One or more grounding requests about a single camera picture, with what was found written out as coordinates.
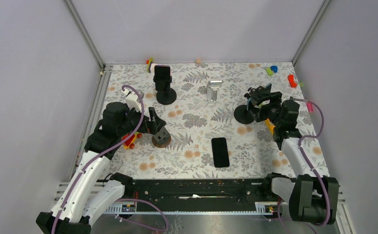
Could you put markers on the black round-base phone stand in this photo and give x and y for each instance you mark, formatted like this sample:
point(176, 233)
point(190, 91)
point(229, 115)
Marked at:
point(242, 115)

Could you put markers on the pink lego brick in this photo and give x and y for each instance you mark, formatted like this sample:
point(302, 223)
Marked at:
point(310, 107)

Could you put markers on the blue heart block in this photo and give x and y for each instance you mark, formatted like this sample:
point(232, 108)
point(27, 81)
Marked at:
point(274, 69)

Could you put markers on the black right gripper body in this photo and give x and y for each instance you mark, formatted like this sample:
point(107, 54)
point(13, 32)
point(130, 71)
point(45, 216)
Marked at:
point(270, 110)

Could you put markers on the grey stand on wooden base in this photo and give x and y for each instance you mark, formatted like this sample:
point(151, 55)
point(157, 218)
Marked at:
point(162, 139)

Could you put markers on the red curved block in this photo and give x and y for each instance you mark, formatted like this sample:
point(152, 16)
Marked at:
point(291, 80)

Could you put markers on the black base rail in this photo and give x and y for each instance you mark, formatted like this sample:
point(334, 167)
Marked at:
point(200, 195)

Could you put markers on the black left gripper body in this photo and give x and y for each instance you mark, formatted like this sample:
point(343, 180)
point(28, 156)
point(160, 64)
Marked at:
point(132, 119)

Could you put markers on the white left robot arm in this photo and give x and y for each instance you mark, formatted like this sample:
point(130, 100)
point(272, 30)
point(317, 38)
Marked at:
point(121, 123)

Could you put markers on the lime green block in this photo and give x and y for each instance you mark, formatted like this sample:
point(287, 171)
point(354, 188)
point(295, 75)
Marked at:
point(269, 71)

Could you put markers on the black smartphone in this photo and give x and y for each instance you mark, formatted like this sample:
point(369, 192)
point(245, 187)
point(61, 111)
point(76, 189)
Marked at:
point(220, 152)

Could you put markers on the yellow triangular plastic frame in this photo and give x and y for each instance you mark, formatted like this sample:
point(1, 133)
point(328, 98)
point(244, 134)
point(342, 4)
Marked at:
point(270, 126)

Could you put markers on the floral patterned mat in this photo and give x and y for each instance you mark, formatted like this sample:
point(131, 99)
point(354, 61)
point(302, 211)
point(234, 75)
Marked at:
point(193, 122)

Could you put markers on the black phone stand with phone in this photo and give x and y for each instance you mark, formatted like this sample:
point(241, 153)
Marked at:
point(166, 98)

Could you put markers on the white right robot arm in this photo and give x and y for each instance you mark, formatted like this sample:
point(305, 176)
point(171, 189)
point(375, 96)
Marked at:
point(313, 197)

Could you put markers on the stacked coloured blocks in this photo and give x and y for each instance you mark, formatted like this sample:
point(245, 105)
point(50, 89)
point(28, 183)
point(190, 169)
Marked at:
point(149, 63)

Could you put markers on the blue-edged smartphone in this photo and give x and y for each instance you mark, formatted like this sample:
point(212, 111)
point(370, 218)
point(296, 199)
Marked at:
point(249, 104)

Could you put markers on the red toy car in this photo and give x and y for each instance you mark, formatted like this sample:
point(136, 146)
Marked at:
point(129, 143)

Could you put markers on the purple-edged smartphone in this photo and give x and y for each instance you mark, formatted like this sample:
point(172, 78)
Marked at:
point(162, 78)

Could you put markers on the silver metal phone stand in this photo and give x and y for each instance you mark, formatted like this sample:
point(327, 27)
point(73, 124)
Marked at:
point(213, 88)

